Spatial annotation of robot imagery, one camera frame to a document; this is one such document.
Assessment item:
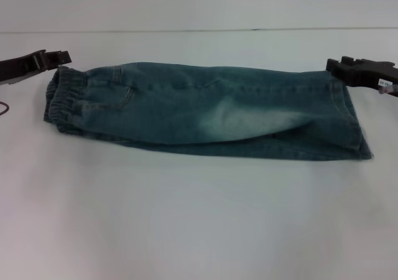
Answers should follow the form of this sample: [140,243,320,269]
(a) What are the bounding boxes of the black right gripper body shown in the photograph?
[349,59,398,99]

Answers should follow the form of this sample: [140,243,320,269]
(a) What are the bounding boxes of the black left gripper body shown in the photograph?
[0,49,48,86]

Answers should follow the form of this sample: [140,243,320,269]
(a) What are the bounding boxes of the blue denim shorts with embroidery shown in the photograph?
[42,61,374,161]

